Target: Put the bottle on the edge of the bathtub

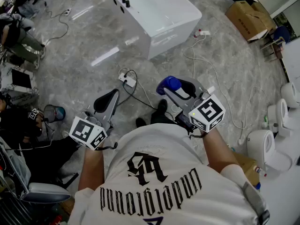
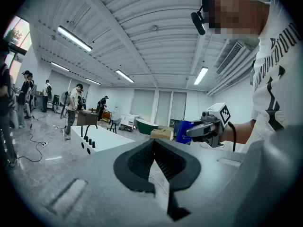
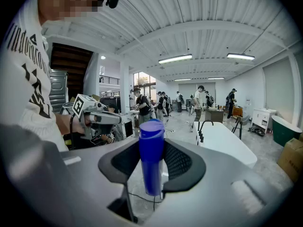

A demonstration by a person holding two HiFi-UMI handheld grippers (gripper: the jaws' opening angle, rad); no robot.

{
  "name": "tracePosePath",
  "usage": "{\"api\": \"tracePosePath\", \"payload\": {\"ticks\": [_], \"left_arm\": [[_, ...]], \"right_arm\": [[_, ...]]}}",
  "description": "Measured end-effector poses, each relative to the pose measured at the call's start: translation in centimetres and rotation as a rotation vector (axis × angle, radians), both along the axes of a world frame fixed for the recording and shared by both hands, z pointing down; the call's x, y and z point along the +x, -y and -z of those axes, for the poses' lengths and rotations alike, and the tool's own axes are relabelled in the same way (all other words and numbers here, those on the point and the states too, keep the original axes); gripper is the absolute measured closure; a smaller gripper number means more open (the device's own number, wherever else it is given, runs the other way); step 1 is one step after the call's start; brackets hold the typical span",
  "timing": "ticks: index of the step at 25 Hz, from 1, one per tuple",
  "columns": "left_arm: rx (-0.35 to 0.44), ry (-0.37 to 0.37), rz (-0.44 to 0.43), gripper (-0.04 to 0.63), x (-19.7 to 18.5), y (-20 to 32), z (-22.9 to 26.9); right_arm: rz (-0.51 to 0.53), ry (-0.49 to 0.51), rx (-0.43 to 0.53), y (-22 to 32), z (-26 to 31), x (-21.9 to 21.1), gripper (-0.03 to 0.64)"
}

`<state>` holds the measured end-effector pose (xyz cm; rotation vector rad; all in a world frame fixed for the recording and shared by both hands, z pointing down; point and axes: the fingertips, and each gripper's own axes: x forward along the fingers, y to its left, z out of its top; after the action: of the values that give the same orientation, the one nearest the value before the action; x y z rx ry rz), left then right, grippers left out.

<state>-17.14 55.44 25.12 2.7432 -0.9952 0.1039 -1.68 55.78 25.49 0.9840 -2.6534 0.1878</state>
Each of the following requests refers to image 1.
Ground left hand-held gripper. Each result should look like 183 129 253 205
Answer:
69 89 120 151

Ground marble cabinet with black panel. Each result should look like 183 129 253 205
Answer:
0 61 40 105

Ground black mesh waste bin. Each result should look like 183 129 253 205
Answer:
43 104 67 124

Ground small plastic bottle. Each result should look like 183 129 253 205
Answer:
255 165 268 178

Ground black wrist device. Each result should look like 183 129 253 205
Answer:
174 111 200 137

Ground grey padded chair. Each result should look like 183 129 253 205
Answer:
0 135 73 205

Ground white power cable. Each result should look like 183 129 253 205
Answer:
182 35 265 145

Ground blue chair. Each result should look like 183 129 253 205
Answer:
273 25 292 45

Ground black wrist strap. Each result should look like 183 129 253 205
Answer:
95 141 118 151

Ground person's left forearm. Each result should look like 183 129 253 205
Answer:
78 146 105 192

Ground grey shoulder strap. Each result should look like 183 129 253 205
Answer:
242 181 270 225

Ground large cardboard box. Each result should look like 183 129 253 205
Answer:
225 0 278 44

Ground person's right black shoe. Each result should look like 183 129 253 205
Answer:
157 98 168 115

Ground person's black trousers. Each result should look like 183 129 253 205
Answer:
150 110 181 126

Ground person's right forearm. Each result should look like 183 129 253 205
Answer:
201 127 240 173

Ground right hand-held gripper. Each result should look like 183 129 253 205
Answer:
163 77 226 133

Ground white bathtub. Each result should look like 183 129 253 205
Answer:
98 0 203 60

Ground small cardboard box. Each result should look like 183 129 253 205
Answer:
231 150 261 190

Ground white printed T-shirt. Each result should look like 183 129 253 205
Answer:
67 122 270 225

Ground wooden frame chair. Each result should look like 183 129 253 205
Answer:
259 36 286 63

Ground black power cable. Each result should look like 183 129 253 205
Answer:
43 8 70 47
116 69 162 110

